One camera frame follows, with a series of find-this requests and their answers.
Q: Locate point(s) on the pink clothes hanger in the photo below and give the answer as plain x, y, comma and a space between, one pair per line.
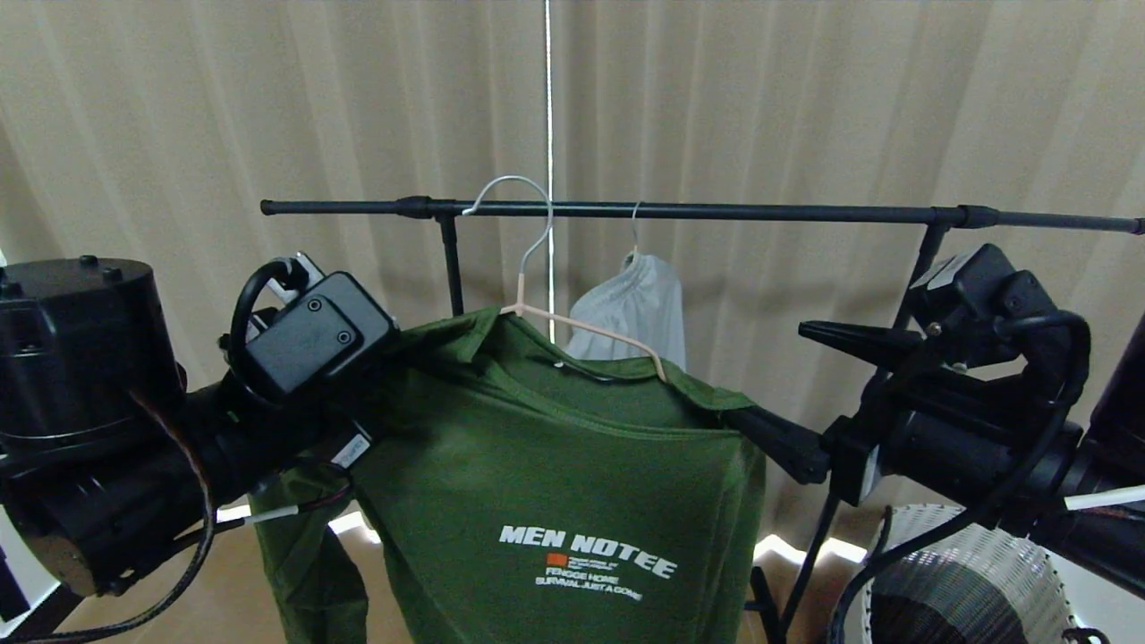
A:
634, 234
521, 291

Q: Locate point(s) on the black clothes rack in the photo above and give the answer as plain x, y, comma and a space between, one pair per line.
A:
760, 212

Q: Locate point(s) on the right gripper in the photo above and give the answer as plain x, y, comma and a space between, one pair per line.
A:
966, 447

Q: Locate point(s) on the white laundry basket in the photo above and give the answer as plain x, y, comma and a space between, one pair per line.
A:
966, 555

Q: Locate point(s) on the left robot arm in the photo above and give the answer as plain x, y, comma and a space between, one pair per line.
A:
80, 358

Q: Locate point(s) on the beige curtain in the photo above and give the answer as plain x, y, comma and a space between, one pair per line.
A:
268, 107

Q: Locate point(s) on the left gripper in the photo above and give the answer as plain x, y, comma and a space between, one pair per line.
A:
268, 438

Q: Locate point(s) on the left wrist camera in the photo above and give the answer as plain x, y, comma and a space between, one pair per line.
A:
313, 335

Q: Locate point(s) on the green printed shirt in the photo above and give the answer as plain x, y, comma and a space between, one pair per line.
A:
537, 465

